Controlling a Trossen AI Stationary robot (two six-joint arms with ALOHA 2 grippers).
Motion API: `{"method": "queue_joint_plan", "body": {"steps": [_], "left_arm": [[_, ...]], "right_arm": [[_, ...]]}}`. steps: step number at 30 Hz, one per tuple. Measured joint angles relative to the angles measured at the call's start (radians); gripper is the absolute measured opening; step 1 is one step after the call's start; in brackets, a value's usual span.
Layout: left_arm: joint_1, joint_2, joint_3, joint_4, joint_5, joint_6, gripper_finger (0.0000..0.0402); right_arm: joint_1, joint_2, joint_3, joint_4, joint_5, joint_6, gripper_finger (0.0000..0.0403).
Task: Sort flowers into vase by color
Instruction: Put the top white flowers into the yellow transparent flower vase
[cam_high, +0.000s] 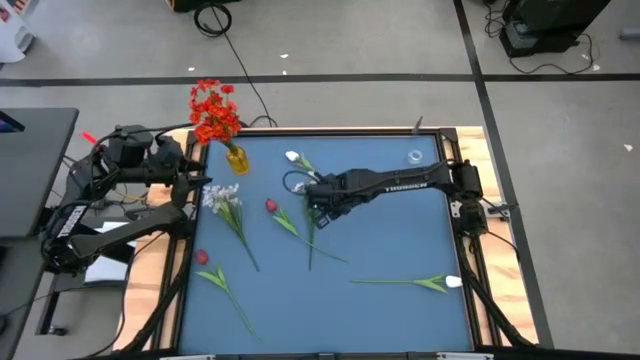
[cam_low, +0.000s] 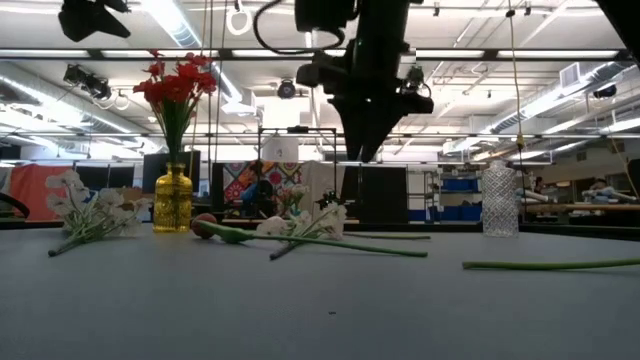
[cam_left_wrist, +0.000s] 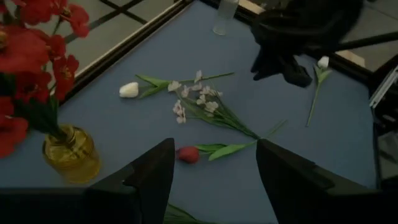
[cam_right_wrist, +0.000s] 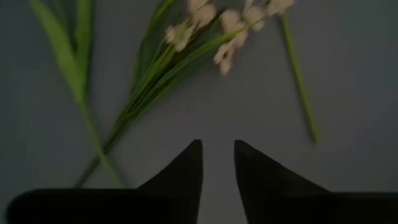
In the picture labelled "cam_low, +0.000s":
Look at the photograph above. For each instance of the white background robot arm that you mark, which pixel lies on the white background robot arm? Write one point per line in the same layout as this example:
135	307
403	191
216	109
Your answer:
532	195

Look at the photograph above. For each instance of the yellow glass vase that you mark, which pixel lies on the yellow glass vase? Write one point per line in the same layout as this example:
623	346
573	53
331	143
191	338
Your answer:
172	205

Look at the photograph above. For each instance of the white artificial flower bunch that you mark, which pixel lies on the white artificial flower bunch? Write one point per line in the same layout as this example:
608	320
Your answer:
270	226
107	197

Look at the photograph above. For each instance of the orange cloth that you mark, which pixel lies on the orange cloth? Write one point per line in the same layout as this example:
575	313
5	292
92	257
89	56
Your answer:
30	190

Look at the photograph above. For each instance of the white ceiling air vent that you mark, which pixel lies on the white ceiling air vent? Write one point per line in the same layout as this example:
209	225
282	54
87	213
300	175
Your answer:
570	75

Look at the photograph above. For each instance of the wide blue storage bin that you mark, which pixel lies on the wide blue storage bin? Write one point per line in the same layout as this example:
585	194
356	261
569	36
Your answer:
450	213

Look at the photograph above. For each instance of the colourful patterned panel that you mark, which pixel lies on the colourful patterned panel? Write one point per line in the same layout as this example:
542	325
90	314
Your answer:
286	175

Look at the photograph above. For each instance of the white hanging box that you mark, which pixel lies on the white hanging box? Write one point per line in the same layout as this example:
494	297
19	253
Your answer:
280	150

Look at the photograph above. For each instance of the small blue storage bin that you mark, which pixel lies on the small blue storage bin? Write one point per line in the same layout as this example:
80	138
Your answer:
460	185

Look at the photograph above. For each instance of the black computer monitor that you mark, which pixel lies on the black computer monitor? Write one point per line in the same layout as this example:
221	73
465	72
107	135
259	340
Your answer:
147	175

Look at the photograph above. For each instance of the person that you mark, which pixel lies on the person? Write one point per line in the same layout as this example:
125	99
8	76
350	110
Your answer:
257	192
597	186

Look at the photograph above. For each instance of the thin black station frame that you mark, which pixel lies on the thin black station frame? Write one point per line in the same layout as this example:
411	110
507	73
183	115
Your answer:
297	129

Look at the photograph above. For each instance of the clear cut-glass vase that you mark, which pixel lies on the clear cut-glass vase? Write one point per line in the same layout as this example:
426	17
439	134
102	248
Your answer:
500	200

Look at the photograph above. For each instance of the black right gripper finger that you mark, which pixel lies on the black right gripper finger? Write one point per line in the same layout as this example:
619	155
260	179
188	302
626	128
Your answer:
354	132
381	132

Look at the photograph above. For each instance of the wooden background table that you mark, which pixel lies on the wooden background table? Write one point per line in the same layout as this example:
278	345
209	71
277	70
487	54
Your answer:
575	207

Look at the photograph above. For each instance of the background flower bouquet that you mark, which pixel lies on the background flower bouquet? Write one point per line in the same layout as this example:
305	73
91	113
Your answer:
292	195

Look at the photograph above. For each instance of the overhead light bar rail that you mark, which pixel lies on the overhead light bar rail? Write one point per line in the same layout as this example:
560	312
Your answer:
95	54

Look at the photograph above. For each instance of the red tulip with green stem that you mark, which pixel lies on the red tulip with green stem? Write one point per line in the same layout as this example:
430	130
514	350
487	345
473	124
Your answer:
232	234

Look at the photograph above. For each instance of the black ceiling-mounted camera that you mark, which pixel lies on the black ceiling-mounted camera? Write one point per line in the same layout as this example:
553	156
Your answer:
417	80
286	89
80	75
606	91

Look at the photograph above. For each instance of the black partition panel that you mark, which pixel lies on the black partition panel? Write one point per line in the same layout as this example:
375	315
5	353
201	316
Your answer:
375	195

